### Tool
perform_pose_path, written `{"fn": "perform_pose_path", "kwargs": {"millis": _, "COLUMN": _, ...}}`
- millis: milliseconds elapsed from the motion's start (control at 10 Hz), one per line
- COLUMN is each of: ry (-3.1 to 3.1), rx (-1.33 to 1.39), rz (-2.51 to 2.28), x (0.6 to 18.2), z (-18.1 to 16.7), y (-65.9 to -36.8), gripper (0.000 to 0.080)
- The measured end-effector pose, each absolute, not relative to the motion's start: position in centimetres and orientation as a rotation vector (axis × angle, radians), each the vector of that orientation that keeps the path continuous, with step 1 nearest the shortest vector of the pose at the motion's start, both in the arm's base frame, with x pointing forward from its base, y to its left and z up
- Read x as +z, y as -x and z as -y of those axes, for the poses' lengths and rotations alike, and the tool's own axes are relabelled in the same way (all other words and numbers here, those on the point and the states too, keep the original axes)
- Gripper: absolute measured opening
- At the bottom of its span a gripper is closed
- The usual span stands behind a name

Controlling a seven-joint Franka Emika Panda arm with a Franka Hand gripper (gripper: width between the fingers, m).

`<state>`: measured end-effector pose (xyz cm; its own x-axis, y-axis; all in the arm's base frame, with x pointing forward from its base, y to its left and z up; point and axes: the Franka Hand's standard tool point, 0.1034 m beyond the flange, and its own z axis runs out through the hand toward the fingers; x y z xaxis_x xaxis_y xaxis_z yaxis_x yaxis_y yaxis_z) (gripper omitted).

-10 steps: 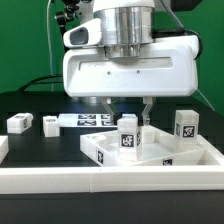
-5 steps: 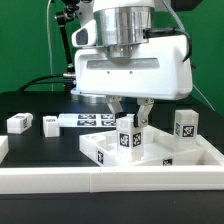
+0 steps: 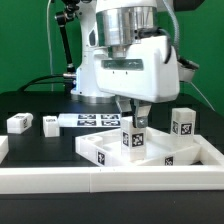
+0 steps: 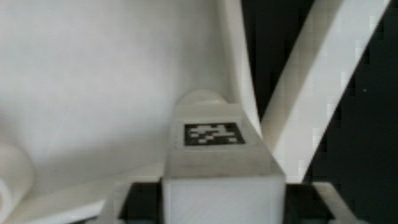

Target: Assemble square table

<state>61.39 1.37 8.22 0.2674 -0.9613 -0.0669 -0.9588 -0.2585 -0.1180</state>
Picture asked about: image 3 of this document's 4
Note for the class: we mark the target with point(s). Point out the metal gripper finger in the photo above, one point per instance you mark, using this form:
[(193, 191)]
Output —
[(141, 111), (124, 106)]

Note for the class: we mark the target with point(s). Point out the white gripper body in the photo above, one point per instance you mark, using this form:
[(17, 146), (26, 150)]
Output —
[(148, 72)]

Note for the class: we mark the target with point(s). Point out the white square table top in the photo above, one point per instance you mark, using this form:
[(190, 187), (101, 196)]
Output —
[(150, 148)]

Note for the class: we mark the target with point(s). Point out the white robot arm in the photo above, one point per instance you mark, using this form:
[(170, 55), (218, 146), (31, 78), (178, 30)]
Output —
[(117, 24)]

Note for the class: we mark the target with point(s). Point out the white sheet with tags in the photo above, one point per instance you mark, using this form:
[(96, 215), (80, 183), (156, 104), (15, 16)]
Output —
[(89, 120)]

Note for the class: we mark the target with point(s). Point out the white U-shaped fence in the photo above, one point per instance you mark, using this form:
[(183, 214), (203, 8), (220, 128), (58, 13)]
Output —
[(207, 176)]

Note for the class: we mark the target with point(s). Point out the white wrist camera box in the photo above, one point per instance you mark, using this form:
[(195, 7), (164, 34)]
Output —
[(186, 69)]

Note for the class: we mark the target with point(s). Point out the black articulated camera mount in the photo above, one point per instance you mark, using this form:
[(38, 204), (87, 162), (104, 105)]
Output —
[(62, 18)]

